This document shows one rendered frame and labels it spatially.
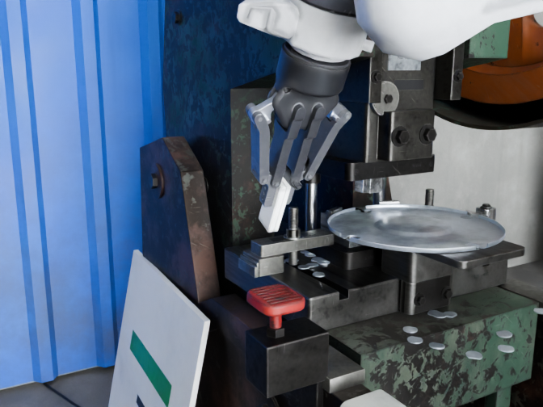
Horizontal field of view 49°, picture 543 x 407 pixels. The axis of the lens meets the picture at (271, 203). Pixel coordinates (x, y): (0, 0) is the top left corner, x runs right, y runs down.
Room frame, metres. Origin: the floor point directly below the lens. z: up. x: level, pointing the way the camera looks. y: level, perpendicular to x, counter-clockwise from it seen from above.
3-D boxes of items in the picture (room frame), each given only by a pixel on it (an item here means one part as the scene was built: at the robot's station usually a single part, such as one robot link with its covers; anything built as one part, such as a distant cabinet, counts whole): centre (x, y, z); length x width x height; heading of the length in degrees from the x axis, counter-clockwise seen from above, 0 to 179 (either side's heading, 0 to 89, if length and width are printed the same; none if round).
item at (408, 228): (0.97, -0.24, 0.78); 0.29 x 0.29 x 0.01
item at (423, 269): (0.93, -0.26, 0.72); 0.25 x 0.14 x 0.14; 30
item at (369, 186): (1.08, -0.18, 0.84); 0.05 x 0.03 x 0.04; 120
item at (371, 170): (1.09, -0.17, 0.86); 0.20 x 0.16 x 0.05; 120
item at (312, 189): (1.10, -0.07, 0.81); 0.02 x 0.02 x 0.14
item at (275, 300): (0.72, -0.01, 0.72); 0.07 x 0.06 x 0.08; 30
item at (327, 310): (1.08, -0.18, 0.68); 0.45 x 0.30 x 0.06; 120
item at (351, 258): (1.09, -0.17, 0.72); 0.20 x 0.16 x 0.03; 120
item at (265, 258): (1.00, -0.03, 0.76); 0.17 x 0.06 x 0.10; 120
